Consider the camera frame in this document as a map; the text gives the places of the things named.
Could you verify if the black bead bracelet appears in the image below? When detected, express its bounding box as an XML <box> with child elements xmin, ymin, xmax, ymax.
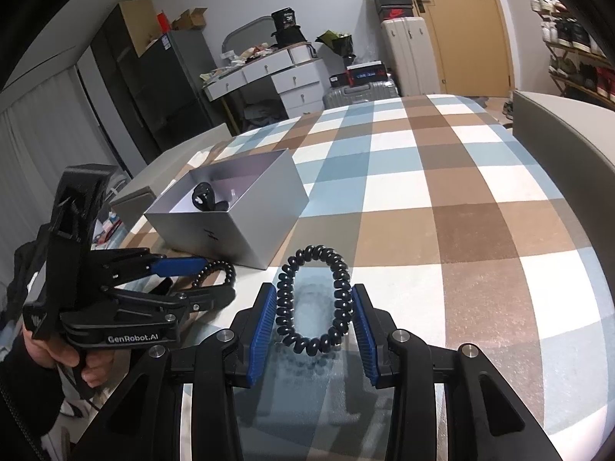
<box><xmin>275</xmin><ymin>243</ymin><xmax>356</xmax><ymax>358</ymax></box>

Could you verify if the person's left hand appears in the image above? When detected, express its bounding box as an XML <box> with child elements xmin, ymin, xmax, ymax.
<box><xmin>22</xmin><ymin>329</ymin><xmax>115</xmax><ymax>388</ymax></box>

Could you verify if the grey cardboard box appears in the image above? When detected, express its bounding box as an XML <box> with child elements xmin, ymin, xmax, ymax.
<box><xmin>145</xmin><ymin>150</ymin><xmax>309</xmax><ymax>270</ymax></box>

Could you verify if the plaid bed sheet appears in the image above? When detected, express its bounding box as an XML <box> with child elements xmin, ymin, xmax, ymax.
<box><xmin>167</xmin><ymin>95</ymin><xmax>614</xmax><ymax>460</ymax></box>

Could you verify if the dark tall cabinet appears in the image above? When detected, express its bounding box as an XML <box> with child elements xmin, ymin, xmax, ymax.
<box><xmin>91</xmin><ymin>0</ymin><xmax>226</xmax><ymax>163</ymax></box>

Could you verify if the white drawer desk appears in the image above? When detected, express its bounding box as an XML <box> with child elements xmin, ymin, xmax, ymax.
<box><xmin>202</xmin><ymin>42</ymin><xmax>328</xmax><ymax>134</ymax></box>

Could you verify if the silver suitcase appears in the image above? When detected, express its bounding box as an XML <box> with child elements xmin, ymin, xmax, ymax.
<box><xmin>323</xmin><ymin>80</ymin><xmax>399</xmax><ymax>109</ymax></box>

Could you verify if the grey bed footboard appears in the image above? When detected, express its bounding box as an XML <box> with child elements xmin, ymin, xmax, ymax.
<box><xmin>510</xmin><ymin>90</ymin><xmax>615</xmax><ymax>260</ymax></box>

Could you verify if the beige upright suitcase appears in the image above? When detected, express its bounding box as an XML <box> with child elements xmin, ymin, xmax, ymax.
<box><xmin>381</xmin><ymin>17</ymin><xmax>441</xmax><ymax>97</ymax></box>

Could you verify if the wooden door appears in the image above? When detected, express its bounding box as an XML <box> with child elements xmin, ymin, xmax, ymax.
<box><xmin>414</xmin><ymin>0</ymin><xmax>514</xmax><ymax>98</ymax></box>

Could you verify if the wooden shoe rack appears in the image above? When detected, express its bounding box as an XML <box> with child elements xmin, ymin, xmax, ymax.
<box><xmin>530</xmin><ymin>0</ymin><xmax>615</xmax><ymax>110</ymax></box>

